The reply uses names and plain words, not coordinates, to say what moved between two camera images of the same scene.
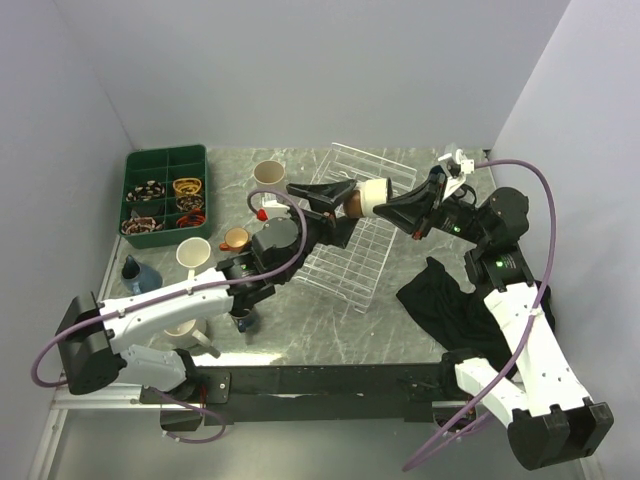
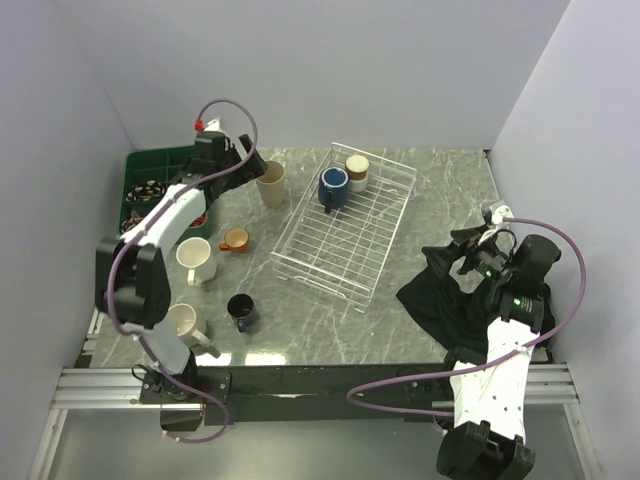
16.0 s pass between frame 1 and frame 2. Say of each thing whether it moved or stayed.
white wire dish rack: stayed
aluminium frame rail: stayed
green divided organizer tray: stayed
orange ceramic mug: stayed
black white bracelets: stayed
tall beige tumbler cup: stayed
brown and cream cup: moved
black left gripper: moved
